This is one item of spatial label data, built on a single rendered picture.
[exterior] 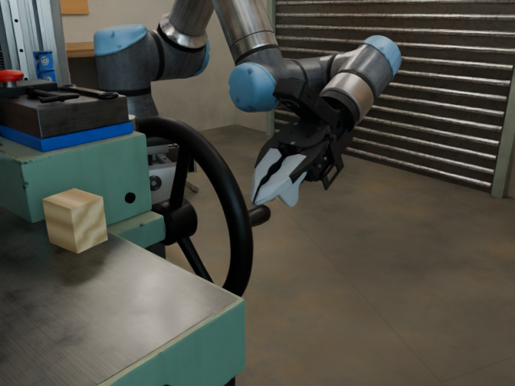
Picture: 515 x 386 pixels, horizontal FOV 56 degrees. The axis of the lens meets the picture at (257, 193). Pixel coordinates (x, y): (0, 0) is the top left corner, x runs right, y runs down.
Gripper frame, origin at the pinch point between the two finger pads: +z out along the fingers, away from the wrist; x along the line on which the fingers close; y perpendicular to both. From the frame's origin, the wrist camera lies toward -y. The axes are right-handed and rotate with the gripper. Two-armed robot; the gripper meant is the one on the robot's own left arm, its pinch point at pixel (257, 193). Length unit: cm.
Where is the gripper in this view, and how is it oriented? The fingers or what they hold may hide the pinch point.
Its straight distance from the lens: 62.8
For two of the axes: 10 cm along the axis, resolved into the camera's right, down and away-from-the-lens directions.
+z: -5.7, 7.0, -4.3
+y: 3.3, 6.8, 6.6
